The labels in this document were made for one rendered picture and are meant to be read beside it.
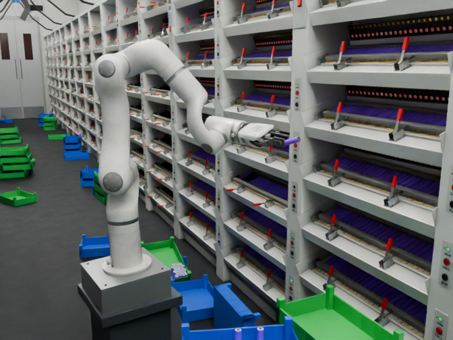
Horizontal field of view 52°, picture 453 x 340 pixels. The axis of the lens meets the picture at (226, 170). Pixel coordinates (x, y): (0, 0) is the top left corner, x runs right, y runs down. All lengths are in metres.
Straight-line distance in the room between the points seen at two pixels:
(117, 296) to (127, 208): 0.32
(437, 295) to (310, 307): 0.37
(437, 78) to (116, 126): 1.04
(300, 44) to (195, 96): 0.43
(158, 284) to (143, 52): 0.85
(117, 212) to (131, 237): 0.11
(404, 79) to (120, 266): 1.19
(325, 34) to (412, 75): 0.51
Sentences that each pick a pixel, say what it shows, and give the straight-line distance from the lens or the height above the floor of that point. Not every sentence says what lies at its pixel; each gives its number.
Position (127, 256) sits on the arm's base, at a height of 0.44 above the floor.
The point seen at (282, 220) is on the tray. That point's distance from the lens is 1.95.
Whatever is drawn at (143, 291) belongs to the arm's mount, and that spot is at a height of 0.33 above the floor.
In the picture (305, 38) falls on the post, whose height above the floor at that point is 1.24.
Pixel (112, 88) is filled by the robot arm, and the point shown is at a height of 1.07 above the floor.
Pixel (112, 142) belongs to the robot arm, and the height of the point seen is 0.88.
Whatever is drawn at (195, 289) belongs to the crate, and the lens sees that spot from 2.52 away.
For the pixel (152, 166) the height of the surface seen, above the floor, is 0.37.
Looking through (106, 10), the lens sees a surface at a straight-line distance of 5.05.
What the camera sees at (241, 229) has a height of 0.35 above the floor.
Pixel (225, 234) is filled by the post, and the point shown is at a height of 0.27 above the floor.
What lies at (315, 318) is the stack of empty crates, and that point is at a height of 0.40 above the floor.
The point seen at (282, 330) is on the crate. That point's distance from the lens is 1.36.
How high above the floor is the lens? 1.15
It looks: 13 degrees down
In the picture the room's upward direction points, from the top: straight up
